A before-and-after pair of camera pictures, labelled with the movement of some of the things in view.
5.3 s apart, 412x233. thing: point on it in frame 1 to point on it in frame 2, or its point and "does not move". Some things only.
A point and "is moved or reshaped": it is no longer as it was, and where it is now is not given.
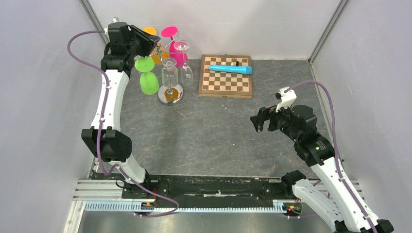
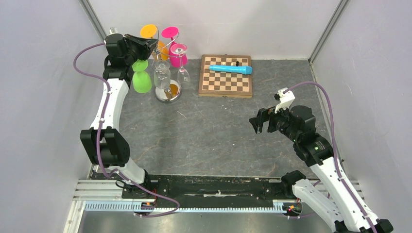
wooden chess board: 223,84 does not move
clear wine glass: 186,74 is moved or reshaped
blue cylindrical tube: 244,69 does not move
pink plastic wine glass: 178,50 does not move
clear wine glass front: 169,73 to 162,74
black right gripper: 264,114 does not move
